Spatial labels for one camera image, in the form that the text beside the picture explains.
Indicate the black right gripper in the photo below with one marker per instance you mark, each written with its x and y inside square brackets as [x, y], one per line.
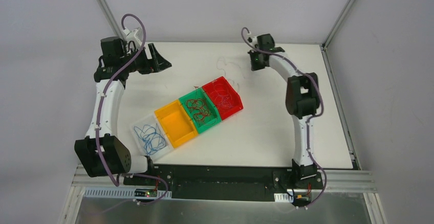
[257, 62]

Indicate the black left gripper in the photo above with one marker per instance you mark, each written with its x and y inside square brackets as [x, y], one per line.
[149, 60]

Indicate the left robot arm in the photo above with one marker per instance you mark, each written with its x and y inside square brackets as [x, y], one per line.
[119, 58]

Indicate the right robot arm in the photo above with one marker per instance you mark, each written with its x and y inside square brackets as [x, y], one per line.
[301, 100]

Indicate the red plastic bin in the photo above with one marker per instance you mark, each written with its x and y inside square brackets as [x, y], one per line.
[224, 97]

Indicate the yellow plastic bin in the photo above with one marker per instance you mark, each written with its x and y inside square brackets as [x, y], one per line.
[176, 123]

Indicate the clear plastic bin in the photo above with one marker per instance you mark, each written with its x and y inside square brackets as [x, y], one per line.
[150, 137]

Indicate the green plastic bin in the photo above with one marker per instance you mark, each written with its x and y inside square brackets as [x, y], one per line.
[200, 109]

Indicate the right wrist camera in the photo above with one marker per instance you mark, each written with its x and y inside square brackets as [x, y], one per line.
[252, 40]

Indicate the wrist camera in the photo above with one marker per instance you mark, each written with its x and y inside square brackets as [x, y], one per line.
[252, 40]
[135, 35]

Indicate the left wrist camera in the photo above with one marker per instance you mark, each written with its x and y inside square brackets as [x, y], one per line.
[135, 35]

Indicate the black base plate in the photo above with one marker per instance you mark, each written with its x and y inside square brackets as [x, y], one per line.
[226, 182]

